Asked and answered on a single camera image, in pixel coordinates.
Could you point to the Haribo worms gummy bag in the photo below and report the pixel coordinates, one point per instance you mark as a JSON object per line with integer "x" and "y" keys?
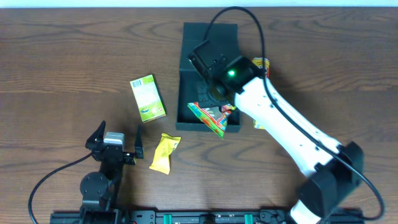
{"x": 216, "y": 118}

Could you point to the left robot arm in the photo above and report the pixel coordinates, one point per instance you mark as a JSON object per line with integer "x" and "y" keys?
{"x": 100, "y": 189}

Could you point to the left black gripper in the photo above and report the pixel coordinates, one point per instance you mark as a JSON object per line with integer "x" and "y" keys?
{"x": 115, "y": 154}

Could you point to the black open gift box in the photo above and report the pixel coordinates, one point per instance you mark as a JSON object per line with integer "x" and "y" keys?
{"x": 201, "y": 54}

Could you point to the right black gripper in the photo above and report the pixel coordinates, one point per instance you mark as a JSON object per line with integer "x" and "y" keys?
{"x": 206, "y": 94}

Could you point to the yellow candy wrapper pack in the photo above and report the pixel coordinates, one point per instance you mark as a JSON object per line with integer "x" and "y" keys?
{"x": 166, "y": 146}

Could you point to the red Pringles can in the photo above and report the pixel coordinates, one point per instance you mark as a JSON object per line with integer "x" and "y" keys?
{"x": 261, "y": 62}

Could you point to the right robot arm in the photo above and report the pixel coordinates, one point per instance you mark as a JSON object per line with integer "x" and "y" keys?
{"x": 332, "y": 170}

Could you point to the yellow Mentos bottle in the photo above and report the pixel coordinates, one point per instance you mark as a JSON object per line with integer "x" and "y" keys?
{"x": 257, "y": 125}

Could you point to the green snack carton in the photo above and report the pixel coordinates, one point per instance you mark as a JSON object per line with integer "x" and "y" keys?
{"x": 147, "y": 97}

